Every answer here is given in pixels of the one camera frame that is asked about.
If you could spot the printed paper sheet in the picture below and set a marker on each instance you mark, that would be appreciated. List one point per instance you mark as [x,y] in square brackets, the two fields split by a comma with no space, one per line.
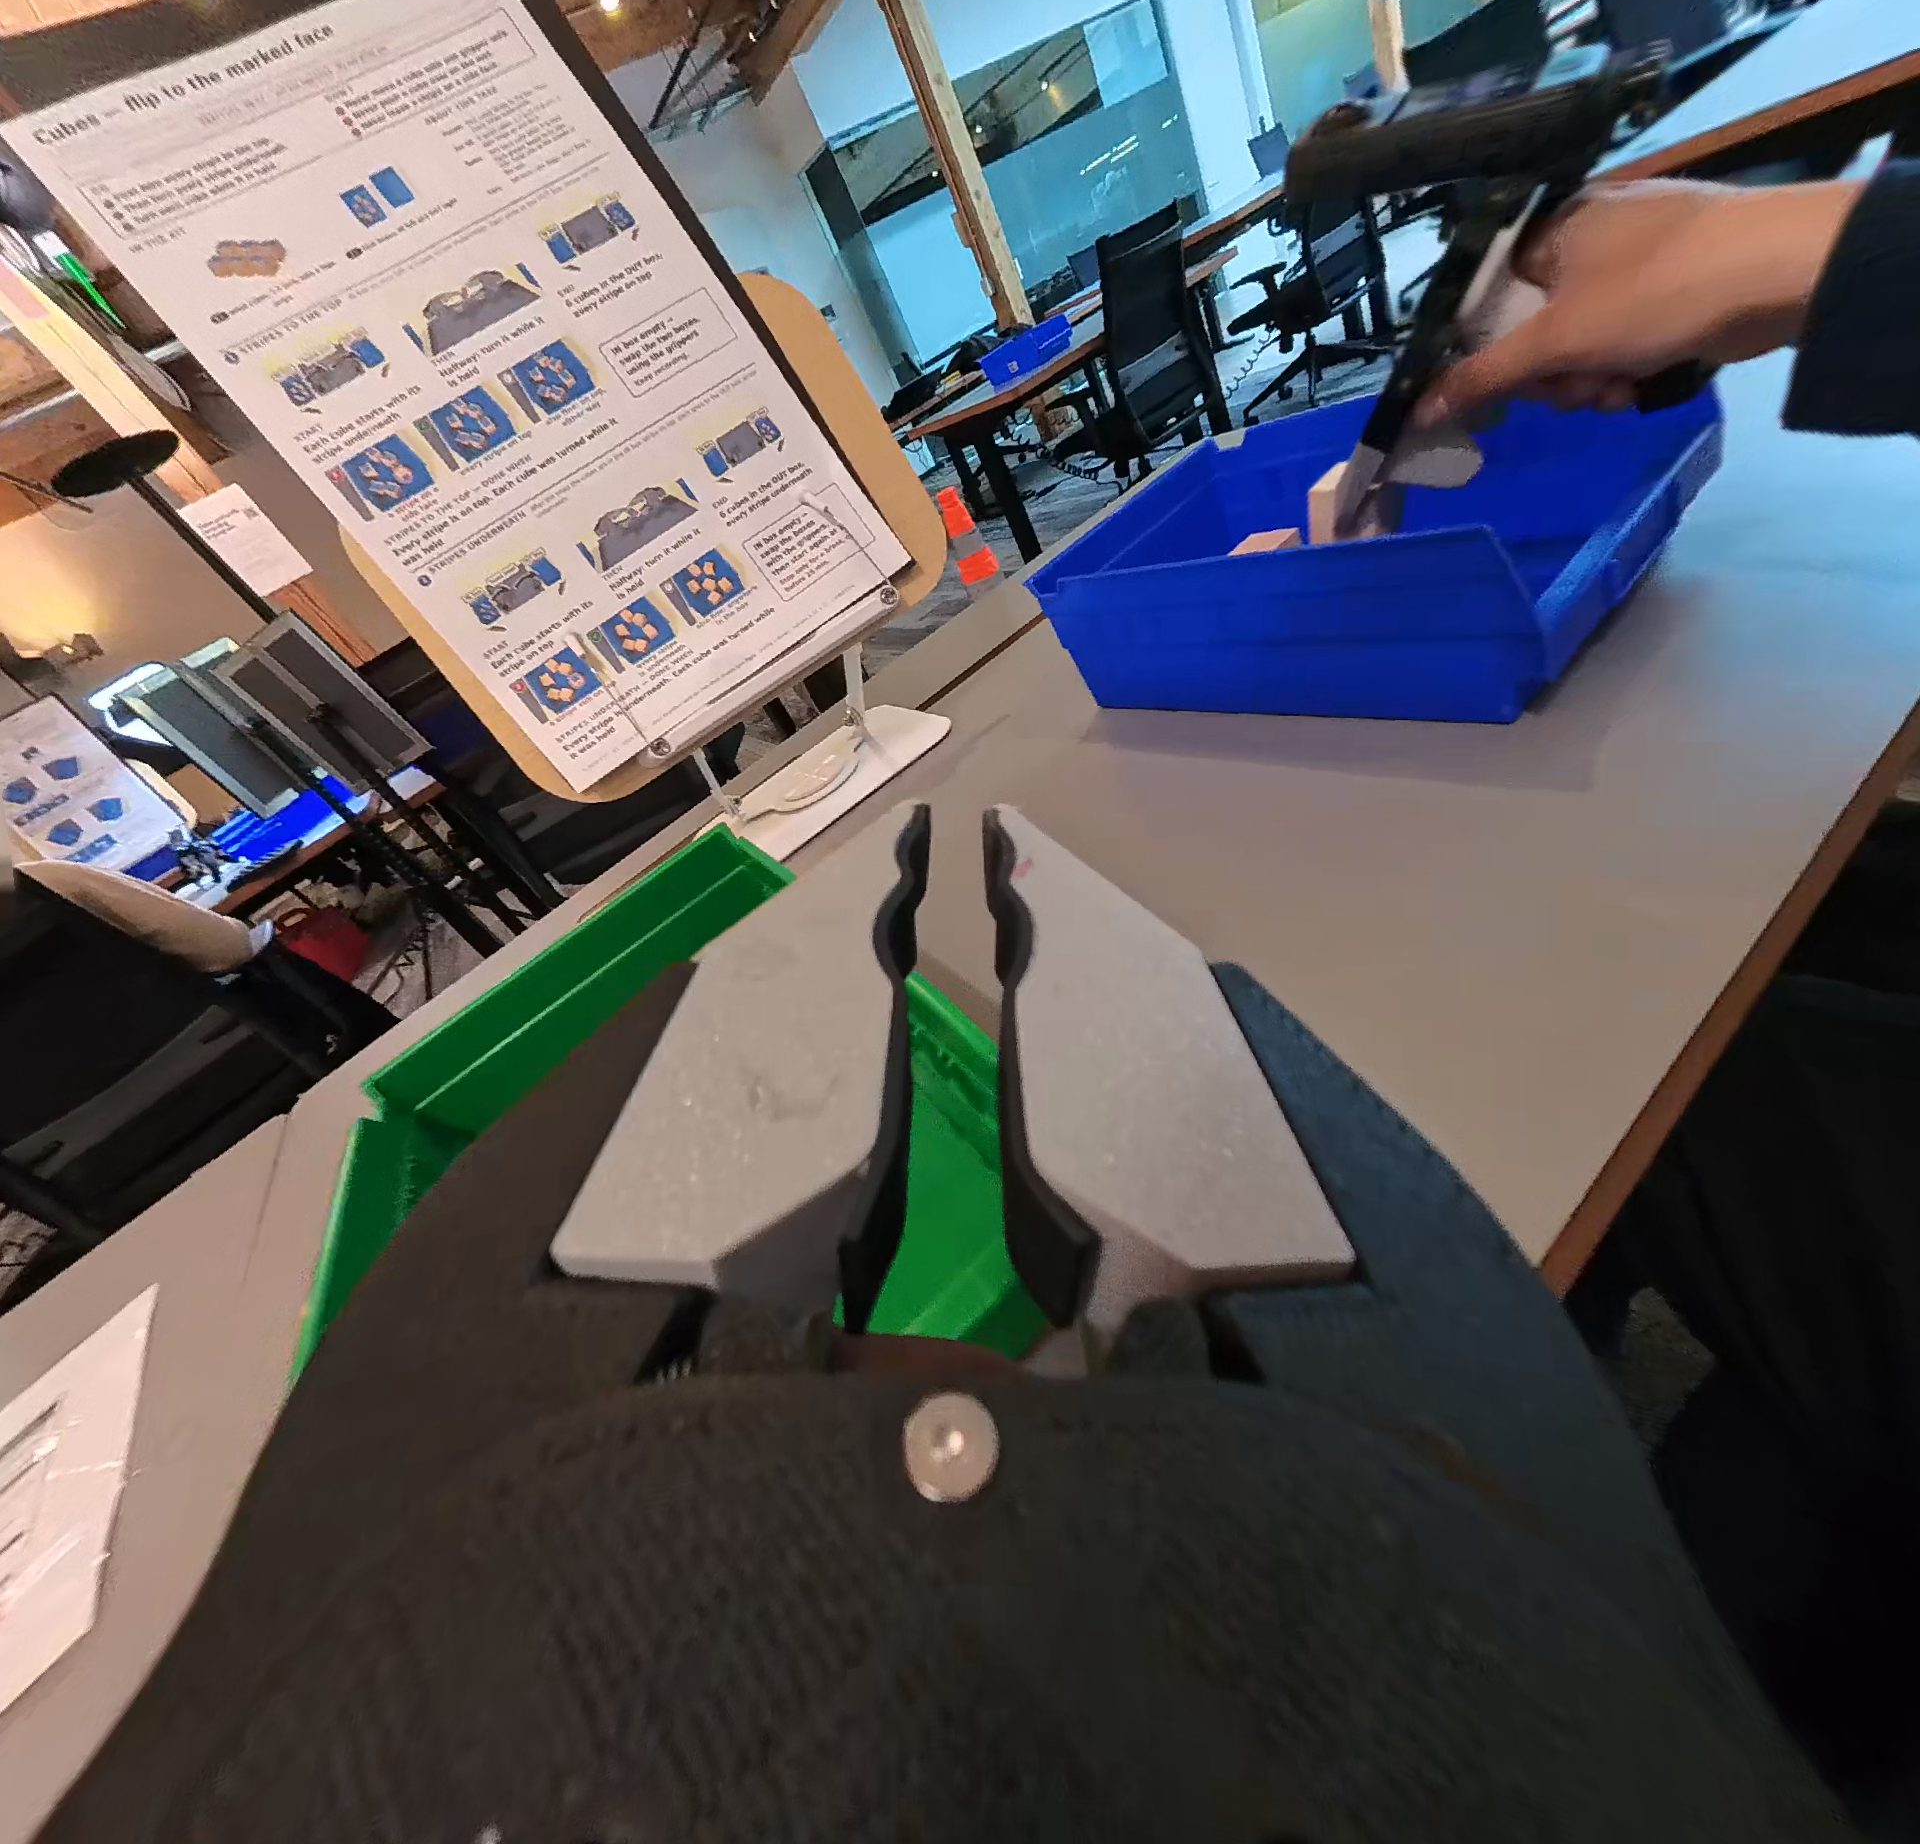
[60,1484]

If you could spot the black floor lamp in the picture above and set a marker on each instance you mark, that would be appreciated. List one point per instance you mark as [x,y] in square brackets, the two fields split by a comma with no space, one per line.
[113,459]

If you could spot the blue plastic bin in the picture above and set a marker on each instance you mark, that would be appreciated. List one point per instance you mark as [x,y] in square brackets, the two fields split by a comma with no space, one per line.
[1350,615]

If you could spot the person's right hand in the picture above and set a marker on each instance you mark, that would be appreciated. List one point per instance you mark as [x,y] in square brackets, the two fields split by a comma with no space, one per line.
[1650,284]

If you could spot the green plastic bin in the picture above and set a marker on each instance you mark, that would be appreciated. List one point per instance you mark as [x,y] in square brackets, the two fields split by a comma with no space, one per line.
[496,1035]

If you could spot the printed instruction sheet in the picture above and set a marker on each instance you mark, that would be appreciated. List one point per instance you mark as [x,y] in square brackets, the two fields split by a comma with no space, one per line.
[450,372]

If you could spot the black office chair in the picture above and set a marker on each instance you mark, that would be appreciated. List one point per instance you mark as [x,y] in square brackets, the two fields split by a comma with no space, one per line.
[1156,328]
[136,1035]
[1328,284]

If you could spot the orange traffic cone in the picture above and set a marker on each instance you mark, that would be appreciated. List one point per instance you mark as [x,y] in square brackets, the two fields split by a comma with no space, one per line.
[971,542]

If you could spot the wooden document stand white base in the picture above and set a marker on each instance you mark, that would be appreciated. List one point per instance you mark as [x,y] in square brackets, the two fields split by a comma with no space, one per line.
[841,522]

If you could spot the small blue background bin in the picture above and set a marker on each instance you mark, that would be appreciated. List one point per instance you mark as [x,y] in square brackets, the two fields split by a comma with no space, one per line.
[1023,352]

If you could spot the small wall instruction poster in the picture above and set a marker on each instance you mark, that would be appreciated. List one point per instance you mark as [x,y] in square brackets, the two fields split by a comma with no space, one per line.
[60,787]

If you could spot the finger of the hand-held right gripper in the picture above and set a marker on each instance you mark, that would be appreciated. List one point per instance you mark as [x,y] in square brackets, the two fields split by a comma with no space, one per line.
[1361,482]
[1436,459]

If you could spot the blue-taped wooden cube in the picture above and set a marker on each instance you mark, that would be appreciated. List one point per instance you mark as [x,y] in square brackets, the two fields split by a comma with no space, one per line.
[1264,540]
[1335,505]

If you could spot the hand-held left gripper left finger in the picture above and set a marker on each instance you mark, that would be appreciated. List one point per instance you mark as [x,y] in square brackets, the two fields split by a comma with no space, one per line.
[735,1124]

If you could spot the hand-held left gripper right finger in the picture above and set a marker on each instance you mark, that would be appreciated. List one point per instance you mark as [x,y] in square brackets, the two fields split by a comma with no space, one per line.
[1171,1124]

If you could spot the grey panel on tripod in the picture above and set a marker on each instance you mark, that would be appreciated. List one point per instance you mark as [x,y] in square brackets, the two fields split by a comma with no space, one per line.
[316,696]

